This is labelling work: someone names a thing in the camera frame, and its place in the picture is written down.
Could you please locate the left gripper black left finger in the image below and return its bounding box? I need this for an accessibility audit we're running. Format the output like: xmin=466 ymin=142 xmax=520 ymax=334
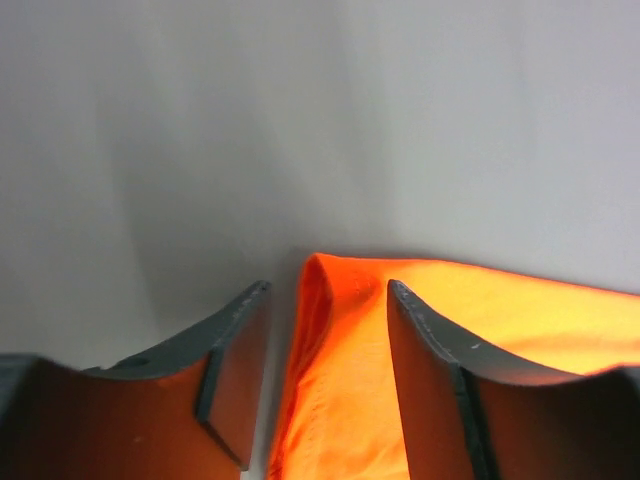
xmin=1 ymin=281 xmax=271 ymax=479

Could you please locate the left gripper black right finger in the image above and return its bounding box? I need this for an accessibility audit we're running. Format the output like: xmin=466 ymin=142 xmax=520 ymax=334
xmin=387 ymin=280 xmax=639 ymax=479

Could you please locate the orange t shirt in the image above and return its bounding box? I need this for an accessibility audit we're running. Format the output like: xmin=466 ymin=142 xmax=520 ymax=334
xmin=267 ymin=254 xmax=639 ymax=479

